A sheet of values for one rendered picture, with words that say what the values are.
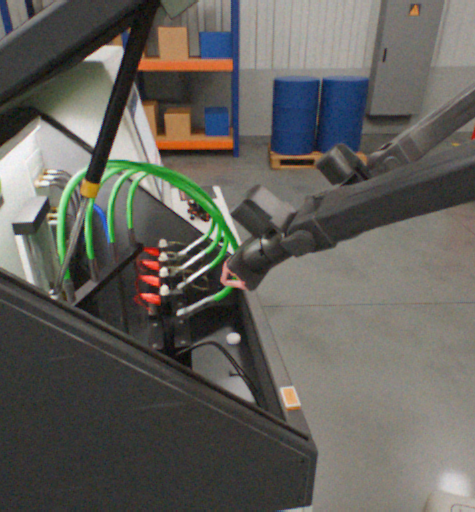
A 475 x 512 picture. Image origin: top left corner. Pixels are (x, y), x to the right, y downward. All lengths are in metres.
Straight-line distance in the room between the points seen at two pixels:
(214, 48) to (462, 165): 5.66
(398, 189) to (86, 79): 0.86
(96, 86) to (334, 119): 4.71
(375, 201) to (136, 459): 0.55
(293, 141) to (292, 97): 0.52
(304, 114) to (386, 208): 5.08
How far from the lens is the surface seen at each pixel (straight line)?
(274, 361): 1.01
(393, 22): 7.37
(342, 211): 0.57
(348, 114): 5.70
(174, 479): 0.84
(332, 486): 1.99
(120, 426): 0.73
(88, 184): 0.53
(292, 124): 5.60
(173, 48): 6.10
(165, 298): 0.97
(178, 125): 6.25
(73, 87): 1.20
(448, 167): 0.51
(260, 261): 0.71
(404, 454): 2.16
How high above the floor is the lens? 1.63
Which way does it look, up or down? 29 degrees down
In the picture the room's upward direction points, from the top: straight up
